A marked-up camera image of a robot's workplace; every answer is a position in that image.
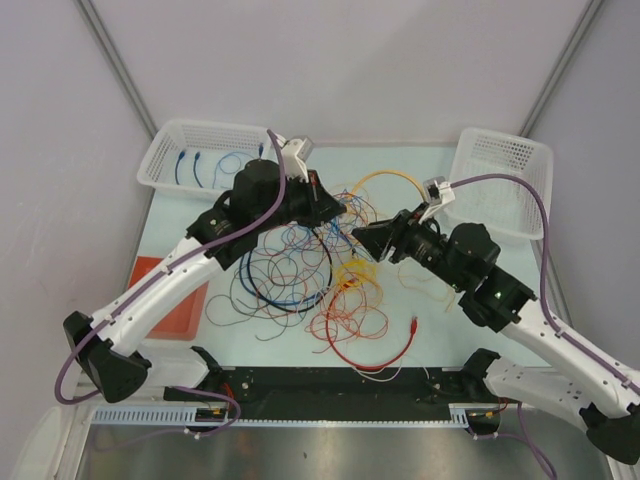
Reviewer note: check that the orange plastic bin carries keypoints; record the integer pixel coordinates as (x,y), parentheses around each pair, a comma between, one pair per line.
(182,322)

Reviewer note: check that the aluminium frame post left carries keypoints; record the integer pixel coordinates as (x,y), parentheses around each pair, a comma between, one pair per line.
(109,50)

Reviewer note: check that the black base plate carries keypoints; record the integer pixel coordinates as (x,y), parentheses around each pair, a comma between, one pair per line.
(340,394)

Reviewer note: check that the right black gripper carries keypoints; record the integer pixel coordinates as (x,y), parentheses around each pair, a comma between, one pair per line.
(378,237)

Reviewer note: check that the aluminium frame post right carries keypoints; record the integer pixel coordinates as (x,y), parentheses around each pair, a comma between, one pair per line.
(569,52)

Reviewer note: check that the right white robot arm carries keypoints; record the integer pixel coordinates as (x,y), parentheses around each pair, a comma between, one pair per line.
(592,391)

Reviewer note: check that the white mesh basket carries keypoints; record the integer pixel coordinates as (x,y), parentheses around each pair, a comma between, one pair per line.
(506,208)
(199,159)

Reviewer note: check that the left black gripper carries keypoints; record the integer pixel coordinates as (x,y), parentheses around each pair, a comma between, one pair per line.
(320,205)

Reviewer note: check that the aluminium frame post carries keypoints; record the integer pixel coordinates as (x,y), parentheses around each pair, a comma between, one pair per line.
(109,50)
(569,52)

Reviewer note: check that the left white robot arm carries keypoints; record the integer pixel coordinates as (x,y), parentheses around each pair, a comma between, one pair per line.
(106,344)

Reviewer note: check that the right white mesh basket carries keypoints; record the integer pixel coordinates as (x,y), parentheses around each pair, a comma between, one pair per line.
(506,208)

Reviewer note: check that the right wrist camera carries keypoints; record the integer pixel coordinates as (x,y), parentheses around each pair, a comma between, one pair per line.
(439,194)

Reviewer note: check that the left white mesh basket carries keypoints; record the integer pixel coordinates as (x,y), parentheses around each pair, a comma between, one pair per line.
(199,159)

